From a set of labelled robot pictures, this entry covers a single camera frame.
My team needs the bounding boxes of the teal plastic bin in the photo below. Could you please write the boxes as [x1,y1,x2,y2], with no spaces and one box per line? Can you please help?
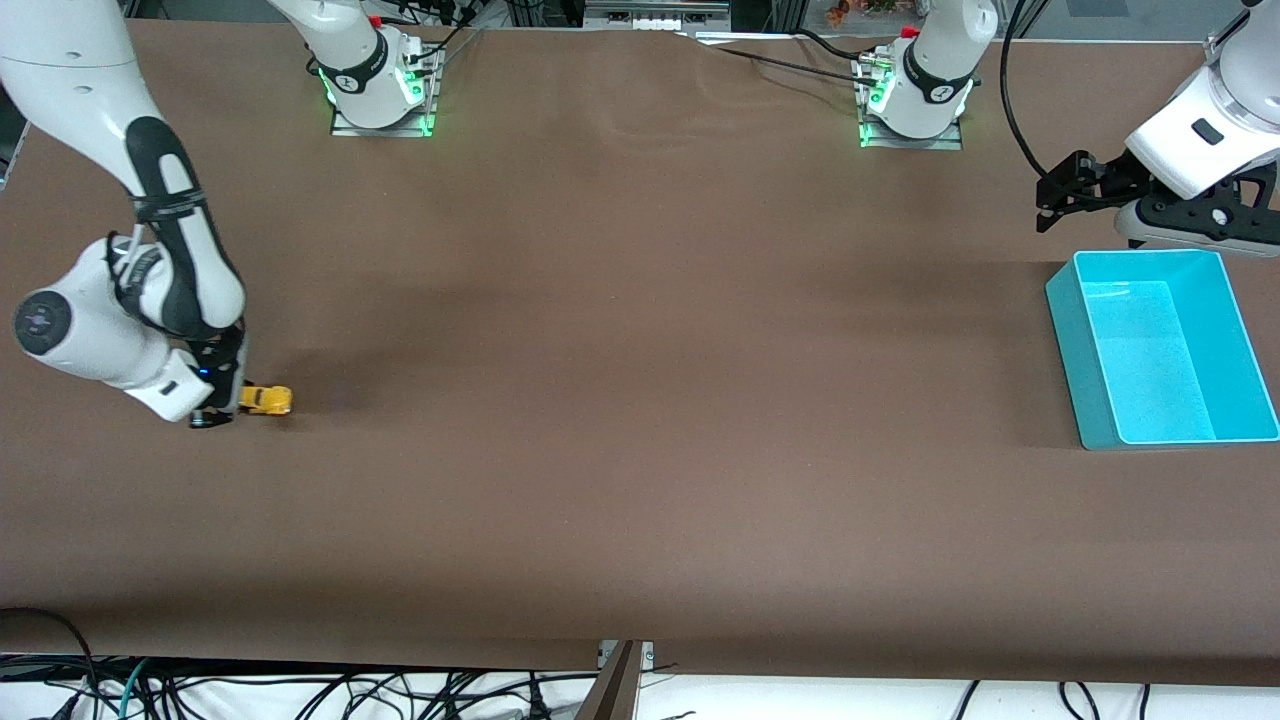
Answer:
[1045,250,1280,451]

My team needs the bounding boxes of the brown table cover sheet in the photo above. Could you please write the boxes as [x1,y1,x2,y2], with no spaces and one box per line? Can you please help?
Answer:
[0,18,1280,687]

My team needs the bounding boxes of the grey equipment rack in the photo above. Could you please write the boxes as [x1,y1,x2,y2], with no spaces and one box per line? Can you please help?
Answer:
[583,0,733,33]

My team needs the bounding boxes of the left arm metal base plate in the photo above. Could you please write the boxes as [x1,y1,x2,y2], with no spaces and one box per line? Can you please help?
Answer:
[858,55,966,151]

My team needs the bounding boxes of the black looped cable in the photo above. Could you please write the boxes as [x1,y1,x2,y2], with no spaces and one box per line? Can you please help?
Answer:
[0,606,99,703]

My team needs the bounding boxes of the teal cable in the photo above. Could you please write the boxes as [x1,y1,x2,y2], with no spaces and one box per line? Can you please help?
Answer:
[118,658,151,720]

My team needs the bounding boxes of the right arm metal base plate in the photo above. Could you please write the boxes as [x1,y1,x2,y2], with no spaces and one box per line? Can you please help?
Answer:
[330,40,441,139]

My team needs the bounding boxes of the black cable to base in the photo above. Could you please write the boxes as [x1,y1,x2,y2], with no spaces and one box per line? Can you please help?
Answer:
[680,34,883,93]

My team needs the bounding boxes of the aluminium profile post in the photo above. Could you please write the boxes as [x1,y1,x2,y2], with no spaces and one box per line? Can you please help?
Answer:
[575,640,656,720]

